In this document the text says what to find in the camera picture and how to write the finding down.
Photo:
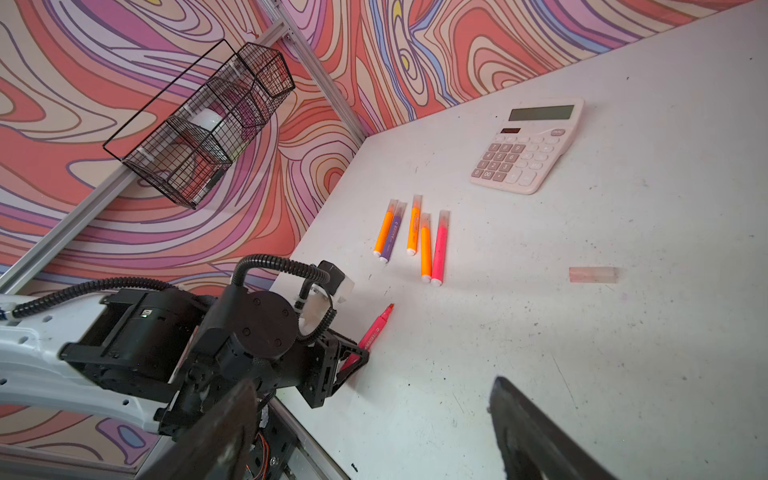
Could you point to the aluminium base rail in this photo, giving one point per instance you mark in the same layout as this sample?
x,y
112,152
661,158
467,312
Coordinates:
x,y
284,449

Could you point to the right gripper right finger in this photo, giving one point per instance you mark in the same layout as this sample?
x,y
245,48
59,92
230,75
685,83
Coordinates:
x,y
532,446

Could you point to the silver tape roll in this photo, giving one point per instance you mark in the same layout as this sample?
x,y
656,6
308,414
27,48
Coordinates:
x,y
209,120

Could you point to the orange pen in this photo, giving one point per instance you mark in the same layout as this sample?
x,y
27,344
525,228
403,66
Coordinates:
x,y
425,247
385,227
414,224

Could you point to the purple pen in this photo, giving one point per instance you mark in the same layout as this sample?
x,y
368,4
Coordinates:
x,y
393,231

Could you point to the pink calculator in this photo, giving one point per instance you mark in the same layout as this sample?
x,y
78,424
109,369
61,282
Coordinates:
x,y
528,144

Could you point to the black wire basket left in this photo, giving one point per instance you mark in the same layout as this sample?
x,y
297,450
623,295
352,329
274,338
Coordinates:
x,y
189,152

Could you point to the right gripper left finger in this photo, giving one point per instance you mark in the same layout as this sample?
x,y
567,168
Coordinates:
x,y
218,445

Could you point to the clear pen cap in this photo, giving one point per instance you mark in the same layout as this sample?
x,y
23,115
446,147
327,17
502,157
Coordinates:
x,y
601,275

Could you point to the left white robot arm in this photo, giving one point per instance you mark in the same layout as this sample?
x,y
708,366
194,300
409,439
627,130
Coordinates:
x,y
162,357

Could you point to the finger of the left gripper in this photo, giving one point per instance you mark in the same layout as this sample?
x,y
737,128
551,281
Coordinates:
x,y
352,358

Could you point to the pink pen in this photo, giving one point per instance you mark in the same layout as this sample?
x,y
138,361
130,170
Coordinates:
x,y
439,256
376,329

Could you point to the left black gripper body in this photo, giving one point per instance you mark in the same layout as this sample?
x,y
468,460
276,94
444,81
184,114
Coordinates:
x,y
254,337

